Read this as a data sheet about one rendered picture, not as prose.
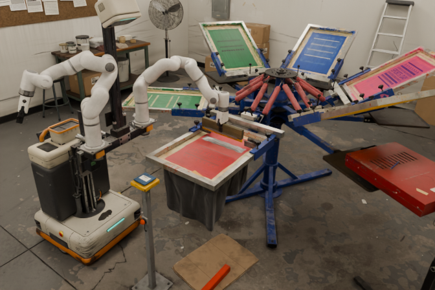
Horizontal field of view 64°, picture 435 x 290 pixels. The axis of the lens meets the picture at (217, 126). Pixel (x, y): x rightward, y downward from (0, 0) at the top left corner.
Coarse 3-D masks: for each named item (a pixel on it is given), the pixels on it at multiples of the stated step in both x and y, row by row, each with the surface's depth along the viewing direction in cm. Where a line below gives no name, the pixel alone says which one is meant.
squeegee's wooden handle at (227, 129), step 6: (204, 120) 263; (210, 120) 259; (210, 126) 261; (216, 126) 258; (222, 126) 254; (228, 126) 251; (228, 132) 253; (234, 132) 250; (240, 132) 246; (240, 138) 248
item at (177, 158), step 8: (208, 136) 275; (216, 136) 276; (224, 136) 276; (192, 144) 262; (208, 144) 263; (216, 144) 263; (176, 152) 251; (168, 160) 241; (176, 160) 241; (184, 160) 242; (192, 160) 242
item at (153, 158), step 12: (192, 132) 273; (252, 132) 276; (168, 144) 254; (156, 156) 242; (252, 156) 244; (168, 168) 228; (180, 168) 225; (240, 168) 232; (192, 180) 218; (204, 180) 214; (216, 180) 215
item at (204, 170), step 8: (232, 144) 264; (240, 144) 264; (224, 152) 253; (232, 152) 253; (232, 160) 244; (192, 168) 232; (200, 168) 232; (208, 168) 233; (216, 168) 233; (224, 168) 233; (208, 176) 224
